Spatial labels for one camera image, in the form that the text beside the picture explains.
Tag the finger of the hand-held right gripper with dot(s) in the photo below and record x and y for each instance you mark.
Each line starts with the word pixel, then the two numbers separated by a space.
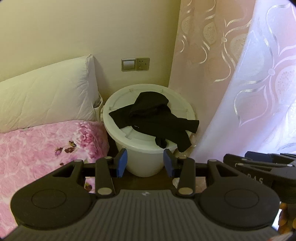
pixel 259 156
pixel 242 164

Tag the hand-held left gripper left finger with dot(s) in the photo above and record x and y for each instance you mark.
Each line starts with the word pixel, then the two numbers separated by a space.
pixel 122 162

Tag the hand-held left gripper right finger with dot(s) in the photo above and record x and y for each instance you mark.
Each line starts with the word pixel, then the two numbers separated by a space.
pixel 168 163

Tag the white plastic bucket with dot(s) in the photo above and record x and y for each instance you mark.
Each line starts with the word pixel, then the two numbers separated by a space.
pixel 138 153

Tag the black garment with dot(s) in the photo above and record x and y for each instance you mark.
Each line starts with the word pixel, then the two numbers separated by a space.
pixel 152 118

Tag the person's right hand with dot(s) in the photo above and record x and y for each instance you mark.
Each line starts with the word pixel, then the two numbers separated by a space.
pixel 284 215

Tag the white sheer patterned curtain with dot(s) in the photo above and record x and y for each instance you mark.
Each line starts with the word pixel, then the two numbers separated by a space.
pixel 266 92

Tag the pink floral blanket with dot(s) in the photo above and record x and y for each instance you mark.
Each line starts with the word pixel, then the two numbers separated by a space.
pixel 34 148

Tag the white pillow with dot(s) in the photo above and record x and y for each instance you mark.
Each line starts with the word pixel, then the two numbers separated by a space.
pixel 46 97

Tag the pink patterned curtain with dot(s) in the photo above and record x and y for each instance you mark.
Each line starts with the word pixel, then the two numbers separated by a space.
pixel 203 46

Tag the silver wall switch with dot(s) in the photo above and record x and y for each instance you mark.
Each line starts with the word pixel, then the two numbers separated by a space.
pixel 128 64

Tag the silver wall socket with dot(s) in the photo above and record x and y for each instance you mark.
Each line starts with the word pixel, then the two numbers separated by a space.
pixel 142 63

